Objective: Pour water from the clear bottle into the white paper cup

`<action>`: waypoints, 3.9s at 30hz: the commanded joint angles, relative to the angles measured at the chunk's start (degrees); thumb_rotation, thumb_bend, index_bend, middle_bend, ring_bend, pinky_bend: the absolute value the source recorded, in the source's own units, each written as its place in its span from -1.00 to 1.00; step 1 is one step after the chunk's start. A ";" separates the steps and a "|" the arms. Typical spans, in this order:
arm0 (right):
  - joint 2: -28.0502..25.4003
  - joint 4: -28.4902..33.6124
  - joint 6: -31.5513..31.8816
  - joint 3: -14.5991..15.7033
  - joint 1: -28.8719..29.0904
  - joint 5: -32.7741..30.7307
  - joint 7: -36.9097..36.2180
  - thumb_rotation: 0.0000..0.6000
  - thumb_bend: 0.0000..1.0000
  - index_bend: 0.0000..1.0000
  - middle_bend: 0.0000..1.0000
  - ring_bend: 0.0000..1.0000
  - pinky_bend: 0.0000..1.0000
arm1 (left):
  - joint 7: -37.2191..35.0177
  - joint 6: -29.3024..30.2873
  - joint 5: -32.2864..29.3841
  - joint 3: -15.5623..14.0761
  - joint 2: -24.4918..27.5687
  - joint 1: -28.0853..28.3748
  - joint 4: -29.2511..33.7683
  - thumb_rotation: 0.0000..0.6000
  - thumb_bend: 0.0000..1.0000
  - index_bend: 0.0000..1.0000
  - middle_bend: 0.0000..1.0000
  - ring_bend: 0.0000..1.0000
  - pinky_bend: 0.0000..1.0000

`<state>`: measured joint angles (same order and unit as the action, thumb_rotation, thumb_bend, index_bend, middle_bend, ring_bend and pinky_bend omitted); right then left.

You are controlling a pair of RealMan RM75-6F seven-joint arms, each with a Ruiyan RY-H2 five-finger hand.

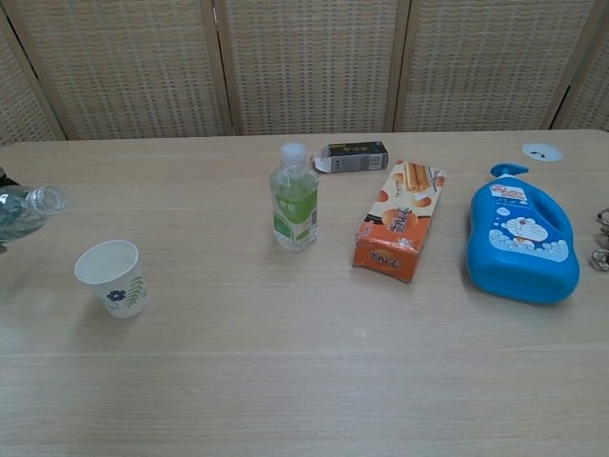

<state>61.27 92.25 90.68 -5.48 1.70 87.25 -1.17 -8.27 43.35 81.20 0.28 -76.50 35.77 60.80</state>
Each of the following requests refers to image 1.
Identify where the transparent plastic bottle green label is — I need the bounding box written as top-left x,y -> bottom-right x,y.
0,185 -> 68,247

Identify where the white paper cup floral print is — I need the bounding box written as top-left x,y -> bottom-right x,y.
73,239 -> 151,320

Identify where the small bottle light green label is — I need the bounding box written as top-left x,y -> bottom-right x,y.
268,142 -> 321,253

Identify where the blue pump detergent bottle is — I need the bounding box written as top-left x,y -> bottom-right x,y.
466,163 -> 580,308

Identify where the woven rattan folding screen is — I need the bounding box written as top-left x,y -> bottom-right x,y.
0,0 -> 609,149

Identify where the small black carton box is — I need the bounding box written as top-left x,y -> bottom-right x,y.
311,140 -> 389,175

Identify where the orange biscuit box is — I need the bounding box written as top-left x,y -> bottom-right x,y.
352,160 -> 449,286

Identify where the white round cable grommet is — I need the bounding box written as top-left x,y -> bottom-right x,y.
521,142 -> 565,163

